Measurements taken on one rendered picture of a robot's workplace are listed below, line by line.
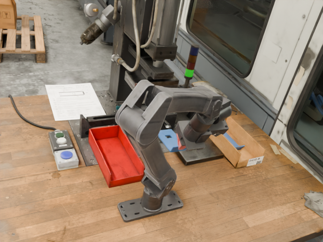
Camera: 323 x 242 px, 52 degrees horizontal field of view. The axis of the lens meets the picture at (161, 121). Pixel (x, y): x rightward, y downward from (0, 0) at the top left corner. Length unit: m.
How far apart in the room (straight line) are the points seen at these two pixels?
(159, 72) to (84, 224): 0.57
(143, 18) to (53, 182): 0.62
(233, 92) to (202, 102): 0.99
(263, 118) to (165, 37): 0.73
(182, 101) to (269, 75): 0.92
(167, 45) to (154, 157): 0.47
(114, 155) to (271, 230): 0.58
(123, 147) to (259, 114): 0.75
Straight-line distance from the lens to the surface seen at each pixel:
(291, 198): 1.28
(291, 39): 1.58
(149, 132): 0.74
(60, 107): 1.46
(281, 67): 1.62
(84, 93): 1.57
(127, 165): 1.17
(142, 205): 1.04
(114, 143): 1.27
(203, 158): 1.26
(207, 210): 1.10
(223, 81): 1.94
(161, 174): 0.92
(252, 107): 1.74
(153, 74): 1.20
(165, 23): 1.15
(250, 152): 1.39
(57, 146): 1.20
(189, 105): 0.84
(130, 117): 0.75
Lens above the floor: 1.68
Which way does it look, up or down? 33 degrees down
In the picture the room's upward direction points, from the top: 11 degrees clockwise
